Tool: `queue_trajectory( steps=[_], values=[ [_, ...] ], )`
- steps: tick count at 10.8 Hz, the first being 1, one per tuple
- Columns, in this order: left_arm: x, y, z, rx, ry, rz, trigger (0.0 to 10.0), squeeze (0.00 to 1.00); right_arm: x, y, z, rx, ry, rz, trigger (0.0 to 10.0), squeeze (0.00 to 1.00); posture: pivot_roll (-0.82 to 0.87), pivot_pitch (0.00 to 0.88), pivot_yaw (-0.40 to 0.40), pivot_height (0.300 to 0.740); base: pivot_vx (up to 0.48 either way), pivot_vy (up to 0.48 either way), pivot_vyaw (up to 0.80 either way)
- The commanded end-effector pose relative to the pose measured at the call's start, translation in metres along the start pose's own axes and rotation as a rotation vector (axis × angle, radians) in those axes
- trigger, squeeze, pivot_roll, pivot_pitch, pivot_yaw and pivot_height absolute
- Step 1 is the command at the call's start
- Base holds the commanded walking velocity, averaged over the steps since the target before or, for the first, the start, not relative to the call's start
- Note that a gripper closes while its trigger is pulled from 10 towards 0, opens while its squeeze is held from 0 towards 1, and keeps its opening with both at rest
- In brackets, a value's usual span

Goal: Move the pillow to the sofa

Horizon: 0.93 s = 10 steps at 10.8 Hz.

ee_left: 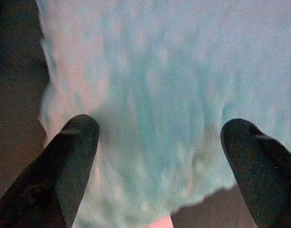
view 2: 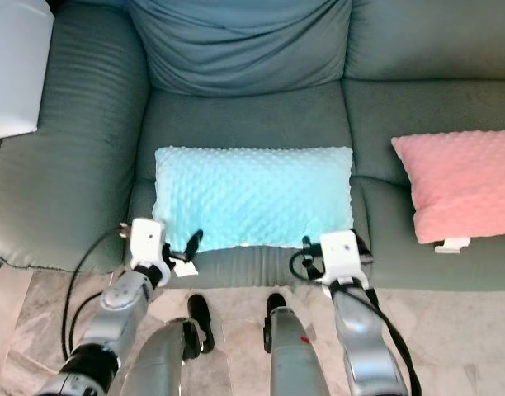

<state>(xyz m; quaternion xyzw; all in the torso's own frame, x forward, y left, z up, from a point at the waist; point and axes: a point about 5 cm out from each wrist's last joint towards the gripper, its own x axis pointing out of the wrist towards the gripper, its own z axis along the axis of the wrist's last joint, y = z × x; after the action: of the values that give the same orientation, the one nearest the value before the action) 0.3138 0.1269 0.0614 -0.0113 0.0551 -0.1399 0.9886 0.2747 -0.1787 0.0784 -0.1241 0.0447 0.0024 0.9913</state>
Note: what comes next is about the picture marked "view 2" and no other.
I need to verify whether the dark green fabric sofa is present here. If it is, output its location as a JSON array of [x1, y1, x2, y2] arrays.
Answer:
[[0, 0, 505, 295]]

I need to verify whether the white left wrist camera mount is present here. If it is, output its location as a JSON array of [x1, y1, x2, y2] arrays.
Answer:
[[130, 218, 168, 271]]

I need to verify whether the silver right robot leg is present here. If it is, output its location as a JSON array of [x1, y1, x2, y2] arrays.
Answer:
[[264, 292, 337, 396]]

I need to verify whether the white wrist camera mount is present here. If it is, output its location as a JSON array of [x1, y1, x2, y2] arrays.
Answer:
[[319, 229, 361, 286], [130, 218, 168, 271]]

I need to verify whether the silver left robot leg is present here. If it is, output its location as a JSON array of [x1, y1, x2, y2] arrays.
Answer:
[[119, 294, 215, 396]]

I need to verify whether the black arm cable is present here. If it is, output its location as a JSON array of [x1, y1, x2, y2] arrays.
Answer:
[[353, 283, 423, 396], [60, 221, 134, 365]]

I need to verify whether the blue-grey back cushion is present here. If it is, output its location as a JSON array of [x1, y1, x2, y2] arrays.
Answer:
[[125, 0, 354, 99]]

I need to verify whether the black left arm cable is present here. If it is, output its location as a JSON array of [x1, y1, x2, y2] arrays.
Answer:
[[60, 221, 134, 365]]

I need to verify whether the pink dotted pillow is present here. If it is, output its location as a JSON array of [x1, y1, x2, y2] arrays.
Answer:
[[390, 129, 505, 254]]

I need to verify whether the silver robot leg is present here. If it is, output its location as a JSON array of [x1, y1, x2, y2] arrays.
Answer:
[[264, 292, 337, 396], [119, 294, 215, 396]]

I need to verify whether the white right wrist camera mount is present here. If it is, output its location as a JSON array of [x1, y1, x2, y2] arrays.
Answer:
[[319, 229, 361, 286]]

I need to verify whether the light blue dotted pillow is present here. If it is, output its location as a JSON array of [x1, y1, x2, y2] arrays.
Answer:
[[153, 146, 356, 253]]

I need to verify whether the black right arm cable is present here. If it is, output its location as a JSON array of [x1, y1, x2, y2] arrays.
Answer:
[[353, 283, 423, 396]]

